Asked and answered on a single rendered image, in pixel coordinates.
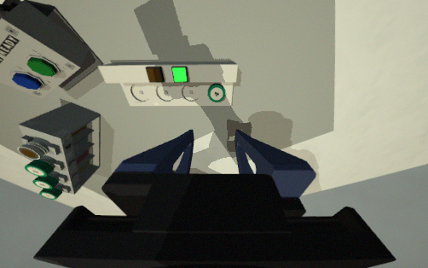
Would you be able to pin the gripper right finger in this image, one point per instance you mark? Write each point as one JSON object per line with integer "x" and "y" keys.
{"x": 291, "y": 174}

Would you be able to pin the grey sloping control panel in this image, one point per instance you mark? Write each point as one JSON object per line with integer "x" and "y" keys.
{"x": 38, "y": 53}

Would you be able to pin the green screw cap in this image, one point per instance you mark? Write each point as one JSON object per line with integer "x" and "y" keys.
{"x": 39, "y": 168}
{"x": 51, "y": 193}
{"x": 216, "y": 92}
{"x": 47, "y": 182}

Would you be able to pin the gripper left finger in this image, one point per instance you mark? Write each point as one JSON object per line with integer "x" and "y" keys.
{"x": 162, "y": 158}

